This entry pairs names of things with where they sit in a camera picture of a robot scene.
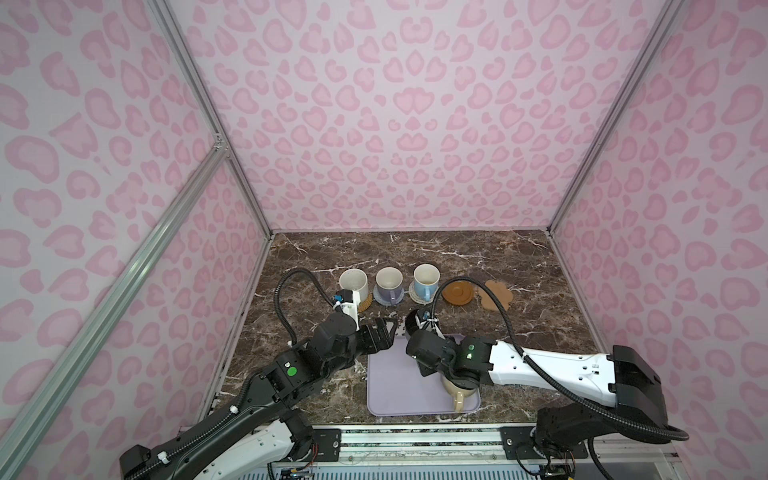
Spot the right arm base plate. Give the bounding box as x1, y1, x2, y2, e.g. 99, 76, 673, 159
499, 425, 588, 462

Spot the brown wooden round coaster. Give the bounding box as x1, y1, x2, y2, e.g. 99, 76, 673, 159
441, 281, 475, 306

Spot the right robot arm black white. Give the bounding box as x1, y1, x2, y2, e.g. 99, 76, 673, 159
405, 309, 689, 458

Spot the aluminium frame diagonal bar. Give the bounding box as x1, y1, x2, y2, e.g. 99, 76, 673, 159
1, 144, 228, 479

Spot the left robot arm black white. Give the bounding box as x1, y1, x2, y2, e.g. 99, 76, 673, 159
119, 312, 397, 479

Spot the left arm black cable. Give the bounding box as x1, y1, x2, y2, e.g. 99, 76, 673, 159
273, 267, 335, 346

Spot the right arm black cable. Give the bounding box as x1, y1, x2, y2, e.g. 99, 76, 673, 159
429, 275, 690, 443

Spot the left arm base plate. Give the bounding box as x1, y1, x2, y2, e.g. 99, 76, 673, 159
256, 427, 342, 463

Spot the orange woven rattan coaster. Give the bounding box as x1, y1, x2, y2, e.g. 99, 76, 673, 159
358, 293, 373, 313

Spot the cork paw shaped coaster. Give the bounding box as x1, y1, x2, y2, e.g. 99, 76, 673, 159
478, 280, 514, 311

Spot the lavender serving tray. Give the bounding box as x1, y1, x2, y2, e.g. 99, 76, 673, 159
367, 335, 454, 417

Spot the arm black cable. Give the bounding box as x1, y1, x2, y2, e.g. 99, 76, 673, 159
273, 267, 335, 346
429, 275, 690, 443

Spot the beige yellow mug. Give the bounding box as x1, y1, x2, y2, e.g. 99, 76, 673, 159
441, 375, 478, 413

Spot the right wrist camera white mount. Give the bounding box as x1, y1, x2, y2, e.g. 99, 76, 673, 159
417, 310, 445, 339

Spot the white mug blue handle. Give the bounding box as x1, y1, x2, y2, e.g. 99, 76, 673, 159
413, 264, 441, 299

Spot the white woven round coaster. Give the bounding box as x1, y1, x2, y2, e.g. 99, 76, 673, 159
408, 281, 439, 305

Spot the grey blue round coaster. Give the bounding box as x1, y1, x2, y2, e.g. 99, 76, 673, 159
373, 286, 405, 307

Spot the aluminium mounting rail front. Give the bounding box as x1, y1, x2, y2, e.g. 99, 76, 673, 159
160, 422, 688, 480

